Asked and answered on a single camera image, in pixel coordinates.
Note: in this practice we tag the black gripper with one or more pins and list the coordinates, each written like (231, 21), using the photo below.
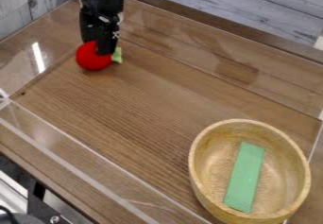
(106, 30)

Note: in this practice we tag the red plush strawberry toy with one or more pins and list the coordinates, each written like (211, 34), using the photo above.
(91, 61)

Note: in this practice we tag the wooden bowl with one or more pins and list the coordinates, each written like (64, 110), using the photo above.
(284, 179)

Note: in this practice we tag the green rectangular block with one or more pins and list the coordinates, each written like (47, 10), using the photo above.
(244, 178)

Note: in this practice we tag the clear acrylic front wall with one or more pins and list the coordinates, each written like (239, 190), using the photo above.
(103, 190)

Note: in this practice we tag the black metal table mount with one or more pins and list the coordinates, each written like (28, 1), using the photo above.
(39, 209)

